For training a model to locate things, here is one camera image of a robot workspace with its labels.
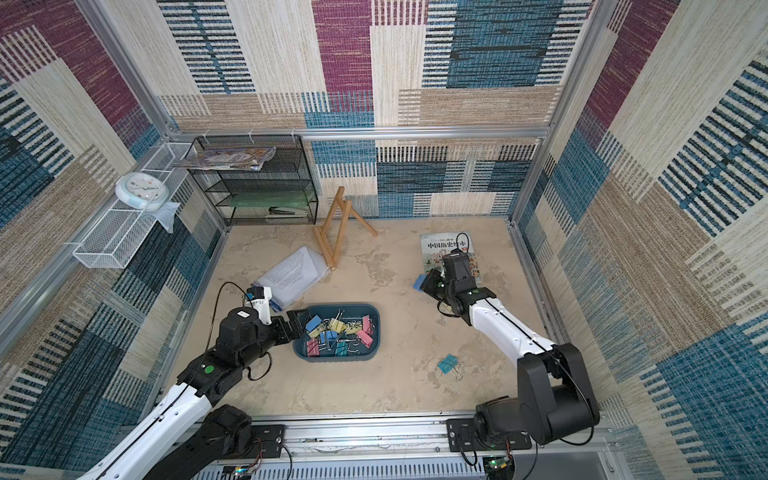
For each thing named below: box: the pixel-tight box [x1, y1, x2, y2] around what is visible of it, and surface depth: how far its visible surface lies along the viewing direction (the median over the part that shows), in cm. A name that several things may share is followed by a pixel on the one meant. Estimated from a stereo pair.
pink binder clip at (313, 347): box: [307, 338, 320, 357], surface depth 89 cm
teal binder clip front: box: [438, 354, 459, 375], surface depth 85 cm
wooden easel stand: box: [314, 186, 379, 269], surface depth 104 cm
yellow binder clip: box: [330, 318, 347, 333], surface depth 91 cm
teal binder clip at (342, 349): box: [335, 341, 349, 357], surface depth 89 cm
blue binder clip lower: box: [319, 330, 338, 346], surface depth 91 cm
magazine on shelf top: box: [172, 147, 277, 171], surface depth 87 cm
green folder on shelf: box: [229, 191, 311, 207], surface depth 111 cm
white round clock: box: [115, 172, 170, 211], surface depth 76 cm
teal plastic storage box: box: [293, 304, 381, 362], surface depth 89 cm
